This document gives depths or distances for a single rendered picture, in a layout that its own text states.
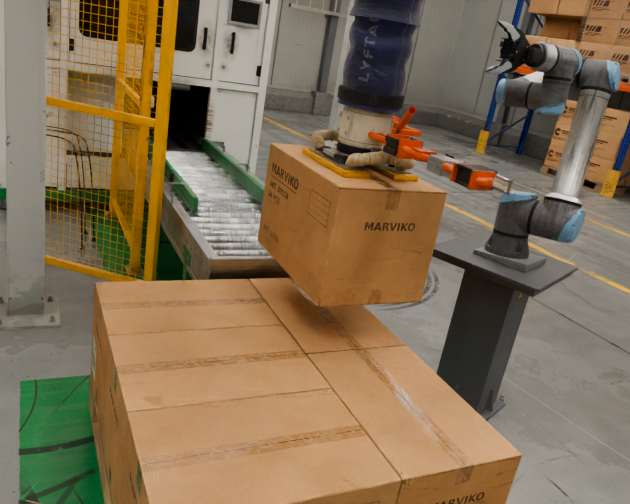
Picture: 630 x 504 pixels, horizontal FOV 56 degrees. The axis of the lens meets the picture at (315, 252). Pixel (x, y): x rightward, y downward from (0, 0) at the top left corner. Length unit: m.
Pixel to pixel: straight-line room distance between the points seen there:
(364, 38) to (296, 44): 10.28
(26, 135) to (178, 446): 1.78
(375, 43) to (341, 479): 1.28
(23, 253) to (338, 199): 1.76
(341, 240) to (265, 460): 0.70
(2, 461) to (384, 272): 1.45
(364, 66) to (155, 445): 1.28
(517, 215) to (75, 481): 1.96
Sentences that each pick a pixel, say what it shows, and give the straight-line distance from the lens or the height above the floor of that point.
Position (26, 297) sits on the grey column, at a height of 0.12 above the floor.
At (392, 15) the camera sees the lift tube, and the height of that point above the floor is 1.61.
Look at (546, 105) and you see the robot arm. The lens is 2.17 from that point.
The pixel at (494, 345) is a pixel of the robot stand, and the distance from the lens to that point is 2.74.
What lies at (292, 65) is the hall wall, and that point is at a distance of 12.27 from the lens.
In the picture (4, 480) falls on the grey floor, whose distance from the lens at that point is 2.32.
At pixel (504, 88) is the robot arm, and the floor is 1.46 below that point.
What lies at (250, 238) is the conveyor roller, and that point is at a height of 0.55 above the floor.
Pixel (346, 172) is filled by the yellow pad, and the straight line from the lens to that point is 1.91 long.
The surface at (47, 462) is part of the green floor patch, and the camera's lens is 2.37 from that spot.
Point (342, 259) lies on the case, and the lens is 1.87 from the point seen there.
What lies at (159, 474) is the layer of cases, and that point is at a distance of 1.48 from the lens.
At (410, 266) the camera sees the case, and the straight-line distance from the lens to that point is 2.02.
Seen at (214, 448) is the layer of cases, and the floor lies 0.54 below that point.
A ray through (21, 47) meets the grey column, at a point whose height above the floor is 1.27.
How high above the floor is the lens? 1.52
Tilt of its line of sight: 20 degrees down
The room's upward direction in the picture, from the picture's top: 10 degrees clockwise
